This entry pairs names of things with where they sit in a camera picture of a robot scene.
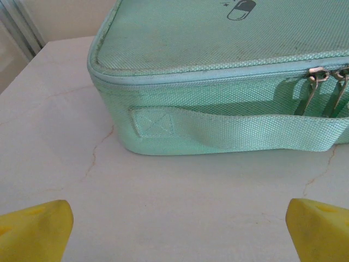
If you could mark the aluminium frame post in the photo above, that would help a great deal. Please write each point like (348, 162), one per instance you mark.
(19, 24)

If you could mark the mint green fabric pouch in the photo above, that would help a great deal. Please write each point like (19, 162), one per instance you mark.
(191, 54)

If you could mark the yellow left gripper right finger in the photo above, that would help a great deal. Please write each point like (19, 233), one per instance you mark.
(321, 234)

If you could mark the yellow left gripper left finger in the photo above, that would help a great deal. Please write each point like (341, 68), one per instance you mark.
(32, 234)

